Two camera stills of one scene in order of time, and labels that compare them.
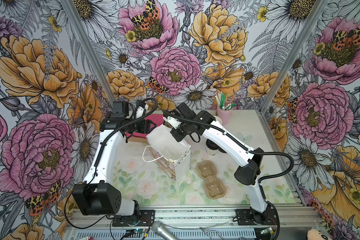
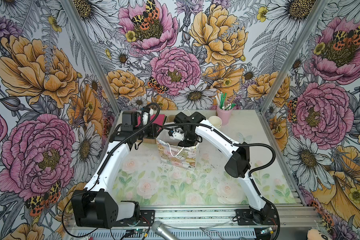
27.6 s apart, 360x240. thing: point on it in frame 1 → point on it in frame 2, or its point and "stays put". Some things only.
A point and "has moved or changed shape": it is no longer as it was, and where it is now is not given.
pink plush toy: (318, 233) stays put
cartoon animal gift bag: (171, 154) has moved or changed shape
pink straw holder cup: (225, 115) stays put
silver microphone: (158, 227) stays put
